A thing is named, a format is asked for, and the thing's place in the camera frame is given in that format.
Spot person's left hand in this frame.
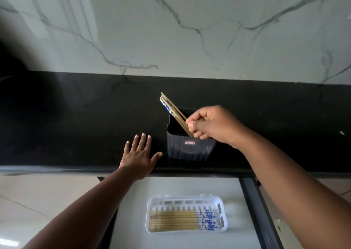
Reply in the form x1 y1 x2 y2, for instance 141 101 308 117
119 133 163 181

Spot person's right hand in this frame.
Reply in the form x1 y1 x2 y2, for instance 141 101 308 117
186 105 248 149

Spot blue-tipped wooden chopstick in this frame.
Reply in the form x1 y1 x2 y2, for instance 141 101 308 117
160 99 195 138
160 96 193 136
161 92 188 120

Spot person's right forearm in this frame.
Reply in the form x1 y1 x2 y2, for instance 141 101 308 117
232 128 351 249

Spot person's left forearm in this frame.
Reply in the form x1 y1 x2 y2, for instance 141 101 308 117
23 167 141 249

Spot black ribbed plastic holder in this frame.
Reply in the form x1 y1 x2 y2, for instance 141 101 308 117
166 108 217 162

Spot white plastic slotted basket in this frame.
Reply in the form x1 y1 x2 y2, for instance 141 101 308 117
145 194 229 233

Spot row of patterned bamboo chopsticks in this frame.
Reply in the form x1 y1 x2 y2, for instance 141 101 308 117
149 209 219 232

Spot dark grey frame bar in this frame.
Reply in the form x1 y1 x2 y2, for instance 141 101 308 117
239 177 284 249

